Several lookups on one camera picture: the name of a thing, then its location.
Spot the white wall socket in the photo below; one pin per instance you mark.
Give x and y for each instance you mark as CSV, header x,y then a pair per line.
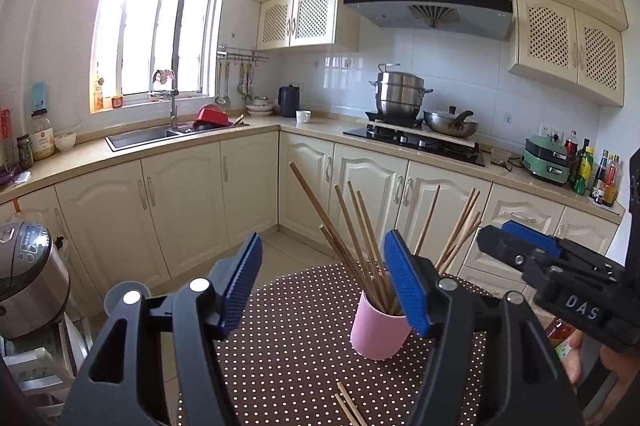
x,y
551,129

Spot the pink cup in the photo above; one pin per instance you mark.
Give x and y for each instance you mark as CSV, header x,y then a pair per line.
x,y
375,331

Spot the stack of white bowls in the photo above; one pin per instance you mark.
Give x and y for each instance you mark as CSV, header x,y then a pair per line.
x,y
260,106

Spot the grey trash bin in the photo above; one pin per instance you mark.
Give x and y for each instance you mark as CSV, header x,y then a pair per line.
x,y
114,296

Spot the orange oil bottle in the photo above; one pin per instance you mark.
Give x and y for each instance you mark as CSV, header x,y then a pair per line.
x,y
611,183

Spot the black silver rice cooker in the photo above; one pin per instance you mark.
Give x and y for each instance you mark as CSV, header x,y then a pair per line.
x,y
30,281

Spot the orange windowsill bottle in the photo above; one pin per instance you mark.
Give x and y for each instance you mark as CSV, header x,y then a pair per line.
x,y
98,95

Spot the bunch of wooden chopsticks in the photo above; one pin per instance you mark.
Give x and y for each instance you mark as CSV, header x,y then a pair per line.
x,y
332,226

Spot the black electric kettle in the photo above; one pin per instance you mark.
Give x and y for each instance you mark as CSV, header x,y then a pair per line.
x,y
289,101

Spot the person's right hand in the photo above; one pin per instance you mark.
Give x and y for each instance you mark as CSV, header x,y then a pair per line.
x,y
575,356

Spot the steel steamer pot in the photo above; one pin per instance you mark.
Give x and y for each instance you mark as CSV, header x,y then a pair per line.
x,y
400,93

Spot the white mug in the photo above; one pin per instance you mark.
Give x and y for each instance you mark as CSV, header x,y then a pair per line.
x,y
303,116

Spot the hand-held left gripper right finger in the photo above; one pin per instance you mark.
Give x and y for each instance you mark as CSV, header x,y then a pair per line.
x,y
407,281

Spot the small dark jar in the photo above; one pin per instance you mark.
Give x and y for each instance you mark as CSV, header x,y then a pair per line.
x,y
25,153

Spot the dark sauce bottle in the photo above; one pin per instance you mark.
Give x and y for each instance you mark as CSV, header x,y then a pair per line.
x,y
598,178

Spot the large yellow filled jar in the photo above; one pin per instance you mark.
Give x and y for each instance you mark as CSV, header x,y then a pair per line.
x,y
42,138

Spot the black range hood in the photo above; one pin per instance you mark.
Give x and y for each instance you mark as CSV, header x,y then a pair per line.
x,y
430,3

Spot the red utensil holder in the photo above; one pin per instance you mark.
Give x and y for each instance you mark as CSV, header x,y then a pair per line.
x,y
4,135

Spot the white chair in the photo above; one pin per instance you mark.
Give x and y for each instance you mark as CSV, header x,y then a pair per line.
x,y
50,371

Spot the green electric cooker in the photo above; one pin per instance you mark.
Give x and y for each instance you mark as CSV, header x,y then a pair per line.
x,y
545,160

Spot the hanging metal spatula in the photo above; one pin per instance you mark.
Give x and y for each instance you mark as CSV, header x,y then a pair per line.
x,y
246,85

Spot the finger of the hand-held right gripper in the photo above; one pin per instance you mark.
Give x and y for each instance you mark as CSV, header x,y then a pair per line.
x,y
500,251
530,238

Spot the lattice door wall cabinet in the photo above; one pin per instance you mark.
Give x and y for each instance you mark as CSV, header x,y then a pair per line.
x,y
310,18
565,45

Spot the steel wok with lid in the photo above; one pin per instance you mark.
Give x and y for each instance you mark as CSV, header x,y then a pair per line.
x,y
450,123

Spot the metal utensil rail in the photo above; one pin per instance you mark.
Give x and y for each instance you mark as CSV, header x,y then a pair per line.
x,y
242,54

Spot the red colander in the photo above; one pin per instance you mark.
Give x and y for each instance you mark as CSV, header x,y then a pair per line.
x,y
210,115

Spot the green bottle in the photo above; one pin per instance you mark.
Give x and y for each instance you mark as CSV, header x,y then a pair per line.
x,y
584,173

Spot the steel kitchen sink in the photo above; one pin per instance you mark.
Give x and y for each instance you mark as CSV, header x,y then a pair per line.
x,y
145,139

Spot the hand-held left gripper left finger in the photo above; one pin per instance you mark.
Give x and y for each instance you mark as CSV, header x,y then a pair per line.
x,y
242,278

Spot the hanging metal ladle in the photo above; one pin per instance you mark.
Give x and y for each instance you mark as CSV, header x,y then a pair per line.
x,y
221,99

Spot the black gas stove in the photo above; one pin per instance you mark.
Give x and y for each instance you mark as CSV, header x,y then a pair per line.
x,y
415,148

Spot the round polka-dot table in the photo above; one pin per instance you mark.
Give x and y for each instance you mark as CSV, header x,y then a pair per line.
x,y
300,331

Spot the red label bottle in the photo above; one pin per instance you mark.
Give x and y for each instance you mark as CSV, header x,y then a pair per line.
x,y
559,331

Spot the small orange container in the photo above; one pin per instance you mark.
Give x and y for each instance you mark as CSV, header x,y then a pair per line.
x,y
117,101

